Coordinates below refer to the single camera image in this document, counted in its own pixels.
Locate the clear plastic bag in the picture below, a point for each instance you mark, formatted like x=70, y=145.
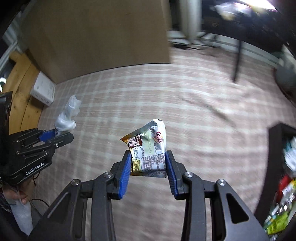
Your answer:
x=65, y=121

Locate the white router box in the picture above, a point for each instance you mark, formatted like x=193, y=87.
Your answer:
x=43, y=89

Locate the black storage bin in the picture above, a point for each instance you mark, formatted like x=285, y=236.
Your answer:
x=280, y=162

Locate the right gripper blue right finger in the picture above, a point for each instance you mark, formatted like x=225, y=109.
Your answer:
x=175, y=171

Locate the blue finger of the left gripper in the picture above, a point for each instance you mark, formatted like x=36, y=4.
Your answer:
x=56, y=142
x=47, y=135

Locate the black desk leg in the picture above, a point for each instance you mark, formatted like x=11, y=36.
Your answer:
x=237, y=63

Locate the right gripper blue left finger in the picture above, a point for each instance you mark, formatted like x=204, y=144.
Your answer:
x=121, y=173

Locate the plaid table cloth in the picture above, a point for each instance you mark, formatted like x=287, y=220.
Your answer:
x=215, y=127

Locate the coffee creamer sachet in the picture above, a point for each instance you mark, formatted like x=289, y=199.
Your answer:
x=147, y=146

